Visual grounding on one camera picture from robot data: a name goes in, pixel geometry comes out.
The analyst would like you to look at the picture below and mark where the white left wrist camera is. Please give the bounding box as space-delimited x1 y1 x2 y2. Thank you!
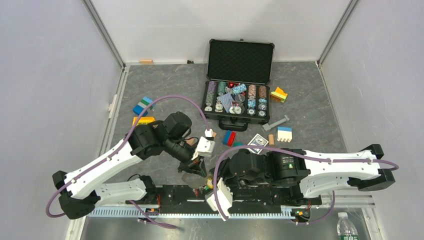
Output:
191 129 216 160

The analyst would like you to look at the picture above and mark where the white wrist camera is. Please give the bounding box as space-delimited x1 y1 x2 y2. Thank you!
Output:
205 179 233 221
191 129 216 160

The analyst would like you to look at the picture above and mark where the blue red brick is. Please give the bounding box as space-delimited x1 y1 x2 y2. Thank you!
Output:
222 130 236 147

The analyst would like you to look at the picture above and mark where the blue playing card box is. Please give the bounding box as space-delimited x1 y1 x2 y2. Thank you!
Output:
247 133 269 154

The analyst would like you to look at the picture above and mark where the blue white brick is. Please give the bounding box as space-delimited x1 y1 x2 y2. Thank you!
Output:
277 126 293 143

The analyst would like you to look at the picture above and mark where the plastic water bottle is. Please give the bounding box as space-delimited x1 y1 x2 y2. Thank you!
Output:
337 212 359 240

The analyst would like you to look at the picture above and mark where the wooden block on ledge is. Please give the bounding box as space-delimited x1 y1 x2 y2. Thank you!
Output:
139 59 154 65

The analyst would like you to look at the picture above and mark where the grey plastic bolt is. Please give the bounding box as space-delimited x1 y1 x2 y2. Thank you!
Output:
261 115 290 132

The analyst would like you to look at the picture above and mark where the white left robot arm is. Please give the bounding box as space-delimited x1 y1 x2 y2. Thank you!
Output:
52 111 214 220

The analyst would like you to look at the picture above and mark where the teal flat piece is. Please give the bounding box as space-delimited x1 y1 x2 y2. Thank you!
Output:
232 142 243 147

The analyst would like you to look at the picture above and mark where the yellow key tag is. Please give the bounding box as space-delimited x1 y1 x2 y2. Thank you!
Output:
206 178 214 189

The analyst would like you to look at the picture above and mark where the yellow orange brick pile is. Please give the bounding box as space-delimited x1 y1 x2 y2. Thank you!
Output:
270 87 288 103

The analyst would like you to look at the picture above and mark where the yellow window brick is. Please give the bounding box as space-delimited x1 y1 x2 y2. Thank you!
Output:
132 116 156 126

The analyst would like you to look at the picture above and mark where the blue grey green brick stack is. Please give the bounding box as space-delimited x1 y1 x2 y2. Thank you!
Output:
132 96 156 117

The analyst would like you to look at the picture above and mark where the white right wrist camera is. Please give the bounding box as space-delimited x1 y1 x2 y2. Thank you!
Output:
205 179 233 221

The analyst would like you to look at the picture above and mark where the black poker chip case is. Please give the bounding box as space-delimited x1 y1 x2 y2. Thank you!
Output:
201 39 275 132

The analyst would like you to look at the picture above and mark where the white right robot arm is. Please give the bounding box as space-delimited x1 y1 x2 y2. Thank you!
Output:
213 144 399 204

